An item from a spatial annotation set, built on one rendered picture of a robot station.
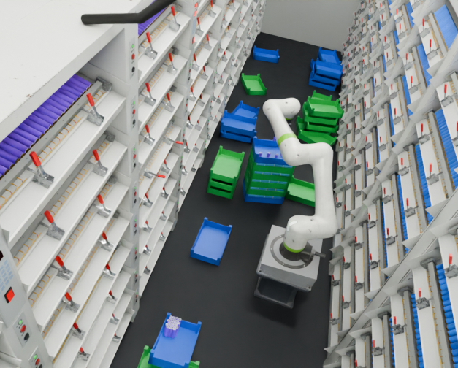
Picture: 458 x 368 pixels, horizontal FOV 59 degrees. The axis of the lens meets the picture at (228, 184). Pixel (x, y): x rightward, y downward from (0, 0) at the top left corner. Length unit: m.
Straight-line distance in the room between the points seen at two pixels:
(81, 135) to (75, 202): 0.21
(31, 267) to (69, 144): 0.33
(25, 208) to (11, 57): 0.33
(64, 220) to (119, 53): 0.50
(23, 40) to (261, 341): 1.99
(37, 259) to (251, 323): 1.63
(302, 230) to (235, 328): 0.72
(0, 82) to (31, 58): 0.11
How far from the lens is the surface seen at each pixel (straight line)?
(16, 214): 1.00
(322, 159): 2.26
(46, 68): 0.97
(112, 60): 1.30
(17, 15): 1.21
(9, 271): 1.00
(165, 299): 2.56
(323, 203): 2.28
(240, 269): 2.73
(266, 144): 3.01
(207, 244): 2.81
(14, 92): 0.90
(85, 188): 1.31
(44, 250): 1.18
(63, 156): 1.12
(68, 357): 1.68
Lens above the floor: 2.23
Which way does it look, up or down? 44 degrees down
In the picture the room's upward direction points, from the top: 12 degrees clockwise
